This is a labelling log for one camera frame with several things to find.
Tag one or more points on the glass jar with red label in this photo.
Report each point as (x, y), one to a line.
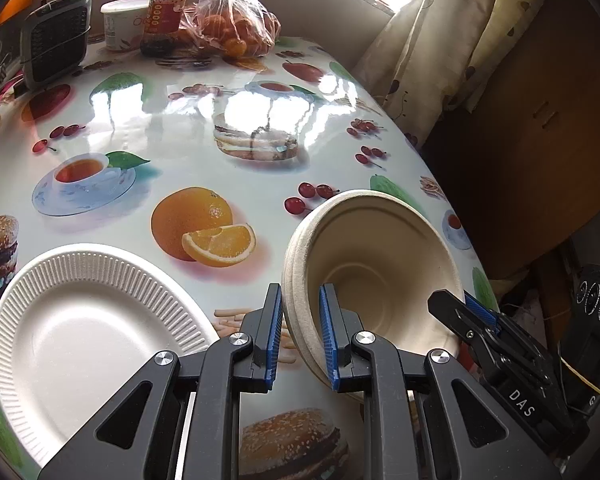
(165, 15)

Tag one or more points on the plastic bag of oranges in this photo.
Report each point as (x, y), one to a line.
(230, 25)

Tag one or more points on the white foam plate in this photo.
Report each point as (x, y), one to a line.
(90, 330)

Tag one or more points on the small black grey heater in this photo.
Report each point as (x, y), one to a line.
(55, 42)

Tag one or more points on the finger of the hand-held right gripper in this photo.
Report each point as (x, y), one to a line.
(482, 310)
(455, 317)

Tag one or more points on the beige paper bowl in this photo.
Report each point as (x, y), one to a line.
(380, 260)
(307, 355)
(295, 272)

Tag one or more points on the food print vinyl tablecloth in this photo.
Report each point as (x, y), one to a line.
(155, 125)

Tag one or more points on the patterned yellow curtain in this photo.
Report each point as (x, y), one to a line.
(445, 35)

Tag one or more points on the brown wooden cabinet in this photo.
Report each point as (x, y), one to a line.
(530, 150)

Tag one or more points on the white plastic tub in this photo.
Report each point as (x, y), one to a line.
(122, 25)

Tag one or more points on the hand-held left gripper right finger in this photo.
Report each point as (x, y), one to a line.
(328, 340)

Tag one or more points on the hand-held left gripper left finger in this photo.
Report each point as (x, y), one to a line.
(274, 340)

